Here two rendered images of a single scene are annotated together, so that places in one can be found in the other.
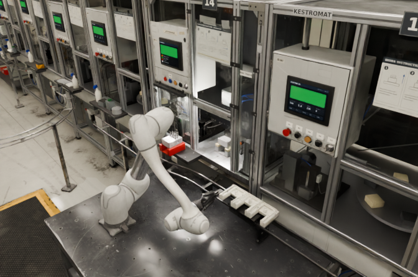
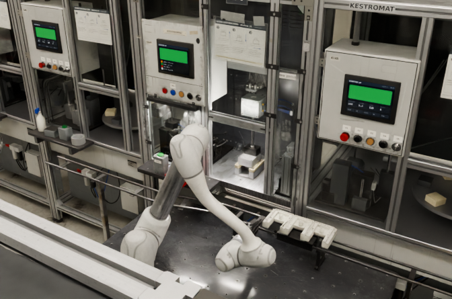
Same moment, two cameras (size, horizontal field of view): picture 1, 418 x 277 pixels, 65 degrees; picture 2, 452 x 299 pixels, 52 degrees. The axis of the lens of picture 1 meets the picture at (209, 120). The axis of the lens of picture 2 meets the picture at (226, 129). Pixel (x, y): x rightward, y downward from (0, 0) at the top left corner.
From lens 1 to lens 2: 74 cm
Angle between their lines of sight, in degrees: 14
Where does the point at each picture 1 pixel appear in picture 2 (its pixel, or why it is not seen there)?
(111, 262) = not seen: outside the picture
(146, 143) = (195, 167)
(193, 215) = (257, 244)
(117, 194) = (144, 240)
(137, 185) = (162, 227)
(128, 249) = not seen: outside the picture
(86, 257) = not seen: outside the picture
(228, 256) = (291, 290)
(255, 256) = (321, 284)
